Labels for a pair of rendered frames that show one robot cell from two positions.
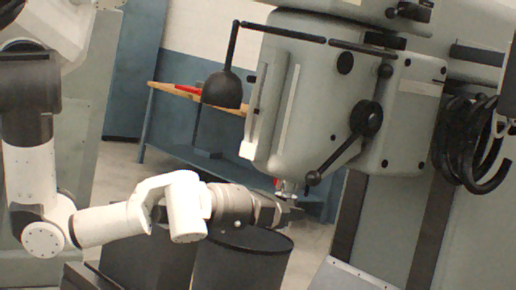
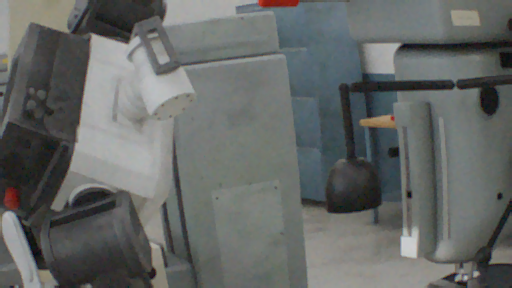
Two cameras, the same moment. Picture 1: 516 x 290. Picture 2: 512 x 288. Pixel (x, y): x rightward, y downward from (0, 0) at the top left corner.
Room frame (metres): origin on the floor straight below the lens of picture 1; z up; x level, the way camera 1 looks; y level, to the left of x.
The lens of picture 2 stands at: (0.18, -0.14, 1.65)
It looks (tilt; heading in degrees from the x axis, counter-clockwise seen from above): 7 degrees down; 17
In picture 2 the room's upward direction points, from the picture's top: 6 degrees counter-clockwise
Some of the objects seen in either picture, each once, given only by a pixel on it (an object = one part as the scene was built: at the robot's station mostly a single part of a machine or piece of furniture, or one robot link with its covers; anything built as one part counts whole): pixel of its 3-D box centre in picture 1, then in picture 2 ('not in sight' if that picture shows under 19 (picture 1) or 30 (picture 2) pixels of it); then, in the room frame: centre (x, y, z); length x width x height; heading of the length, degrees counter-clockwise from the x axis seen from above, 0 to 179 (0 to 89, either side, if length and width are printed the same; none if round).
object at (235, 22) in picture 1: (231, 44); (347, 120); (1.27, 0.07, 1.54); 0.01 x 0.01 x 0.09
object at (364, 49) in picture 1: (364, 49); (499, 80); (1.27, -0.16, 1.58); 0.17 x 0.01 x 0.01; 129
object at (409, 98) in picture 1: (369, 105); not in sight; (1.56, -0.23, 1.47); 0.24 x 0.19 x 0.26; 44
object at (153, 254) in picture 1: (148, 246); not in sight; (1.76, 0.20, 1.00); 0.22 x 0.12 x 0.20; 50
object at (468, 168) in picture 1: (462, 137); not in sight; (1.47, -0.42, 1.45); 0.18 x 0.16 x 0.21; 134
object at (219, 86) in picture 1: (223, 87); (353, 182); (1.27, 0.07, 1.47); 0.07 x 0.07 x 0.06
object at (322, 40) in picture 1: (287, 33); (408, 85); (1.24, -0.02, 1.58); 0.17 x 0.01 x 0.01; 74
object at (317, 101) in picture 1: (309, 97); (469, 148); (1.43, -0.09, 1.47); 0.21 x 0.19 x 0.32; 44
